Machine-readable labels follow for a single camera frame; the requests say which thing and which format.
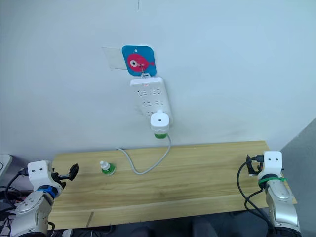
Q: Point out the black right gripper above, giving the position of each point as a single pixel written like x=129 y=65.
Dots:
x=256 y=168

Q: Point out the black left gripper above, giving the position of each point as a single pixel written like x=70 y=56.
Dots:
x=57 y=179

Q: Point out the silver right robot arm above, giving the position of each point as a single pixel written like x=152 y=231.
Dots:
x=281 y=205

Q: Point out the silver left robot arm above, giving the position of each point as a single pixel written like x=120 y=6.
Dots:
x=29 y=209

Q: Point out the capped green liquid bottle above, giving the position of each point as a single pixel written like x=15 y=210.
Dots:
x=107 y=169

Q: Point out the green liquid bottle in heater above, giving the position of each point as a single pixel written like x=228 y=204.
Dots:
x=160 y=136

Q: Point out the white mosquito repellent heater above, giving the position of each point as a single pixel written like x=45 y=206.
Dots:
x=160 y=122

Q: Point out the green zip tie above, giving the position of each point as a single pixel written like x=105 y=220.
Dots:
x=269 y=179

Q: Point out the grey side panel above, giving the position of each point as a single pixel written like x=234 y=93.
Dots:
x=302 y=160

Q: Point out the white power strip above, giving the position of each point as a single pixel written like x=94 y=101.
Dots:
x=148 y=95

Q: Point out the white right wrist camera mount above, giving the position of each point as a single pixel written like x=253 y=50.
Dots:
x=271 y=163

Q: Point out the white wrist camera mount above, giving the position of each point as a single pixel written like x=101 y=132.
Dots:
x=271 y=163
x=38 y=172

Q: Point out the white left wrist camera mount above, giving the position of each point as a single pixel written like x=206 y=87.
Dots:
x=38 y=172

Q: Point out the clear adhesive wall patch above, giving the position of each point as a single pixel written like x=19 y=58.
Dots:
x=112 y=56

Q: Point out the metal wall hook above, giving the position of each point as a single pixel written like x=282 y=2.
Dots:
x=143 y=69

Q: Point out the blue fish wall hook plate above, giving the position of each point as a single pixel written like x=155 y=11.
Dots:
x=132 y=53

